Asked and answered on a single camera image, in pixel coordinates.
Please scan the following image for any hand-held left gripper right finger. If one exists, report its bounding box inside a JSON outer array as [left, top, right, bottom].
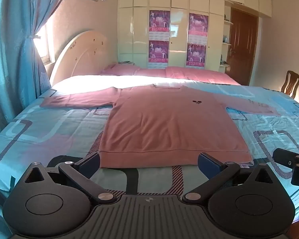
[[182, 152, 273, 207]]

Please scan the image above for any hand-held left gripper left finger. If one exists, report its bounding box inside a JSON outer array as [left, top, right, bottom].
[[24, 151, 118, 204]]

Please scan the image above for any pink long-sleeved sweater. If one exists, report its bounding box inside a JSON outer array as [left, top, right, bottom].
[[40, 85, 282, 169]]

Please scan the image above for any wooden chair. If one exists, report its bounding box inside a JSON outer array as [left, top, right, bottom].
[[280, 70, 299, 99]]

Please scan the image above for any white bed sheet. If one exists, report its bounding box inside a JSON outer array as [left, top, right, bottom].
[[51, 75, 240, 97]]

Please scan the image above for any pink pillow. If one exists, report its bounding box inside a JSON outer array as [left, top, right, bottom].
[[165, 66, 241, 86]]

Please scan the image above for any cream arched headboard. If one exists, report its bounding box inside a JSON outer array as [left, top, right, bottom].
[[50, 30, 118, 86]]

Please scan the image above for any brown wooden door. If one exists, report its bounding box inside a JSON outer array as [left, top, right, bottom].
[[225, 7, 260, 86]]

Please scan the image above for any cream corner shelf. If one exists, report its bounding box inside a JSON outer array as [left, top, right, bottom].
[[219, 0, 234, 73]]

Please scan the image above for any window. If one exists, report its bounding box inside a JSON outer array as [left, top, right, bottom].
[[33, 20, 56, 64]]

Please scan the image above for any blue curtain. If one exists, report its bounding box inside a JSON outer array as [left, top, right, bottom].
[[0, 0, 68, 141]]

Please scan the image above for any cream wardrobe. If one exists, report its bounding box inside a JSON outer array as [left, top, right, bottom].
[[118, 0, 273, 74]]

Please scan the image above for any purple wall poster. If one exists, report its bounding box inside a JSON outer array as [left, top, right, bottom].
[[149, 10, 170, 40], [149, 40, 170, 69], [186, 43, 206, 68], [188, 13, 209, 43]]

